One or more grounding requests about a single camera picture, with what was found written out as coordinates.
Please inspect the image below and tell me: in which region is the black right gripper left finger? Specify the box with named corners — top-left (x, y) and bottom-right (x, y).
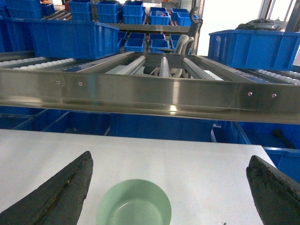
top-left (0, 151), bottom-right (93, 225)

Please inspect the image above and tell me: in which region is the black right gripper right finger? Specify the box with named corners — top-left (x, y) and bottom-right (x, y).
top-left (246, 155), bottom-right (300, 225)

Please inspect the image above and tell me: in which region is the light green bowl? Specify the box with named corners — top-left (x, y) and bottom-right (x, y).
top-left (96, 179), bottom-right (172, 225)

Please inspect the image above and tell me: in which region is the blue bin under shelf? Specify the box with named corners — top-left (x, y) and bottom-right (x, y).
top-left (110, 113), bottom-right (215, 142)

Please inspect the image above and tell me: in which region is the stainless steel roller shelf rack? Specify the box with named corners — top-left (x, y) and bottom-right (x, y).
top-left (0, 51), bottom-right (300, 124)

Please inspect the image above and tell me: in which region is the blue bin with black tool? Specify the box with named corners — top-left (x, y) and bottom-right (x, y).
top-left (240, 122), bottom-right (300, 182)

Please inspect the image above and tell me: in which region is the large blue bin right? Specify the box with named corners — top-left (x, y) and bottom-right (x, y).
top-left (208, 30), bottom-right (300, 71)

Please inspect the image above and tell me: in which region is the large blue bin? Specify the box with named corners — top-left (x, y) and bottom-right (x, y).
top-left (0, 17), bottom-right (119, 60)
top-left (208, 30), bottom-right (300, 71)

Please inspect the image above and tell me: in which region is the large blue bin left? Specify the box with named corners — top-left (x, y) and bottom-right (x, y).
top-left (0, 17), bottom-right (119, 60)

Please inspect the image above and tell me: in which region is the black round object in bin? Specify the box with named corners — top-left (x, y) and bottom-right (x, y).
top-left (236, 18), bottom-right (282, 31)

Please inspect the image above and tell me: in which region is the white grey office chair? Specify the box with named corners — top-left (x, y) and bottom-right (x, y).
top-left (154, 35), bottom-right (194, 78)

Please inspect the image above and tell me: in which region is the background rack with blue bins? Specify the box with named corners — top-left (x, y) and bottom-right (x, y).
top-left (39, 0), bottom-right (200, 54)

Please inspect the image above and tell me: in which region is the black tool handle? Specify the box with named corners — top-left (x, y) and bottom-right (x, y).
top-left (272, 129), bottom-right (296, 149)

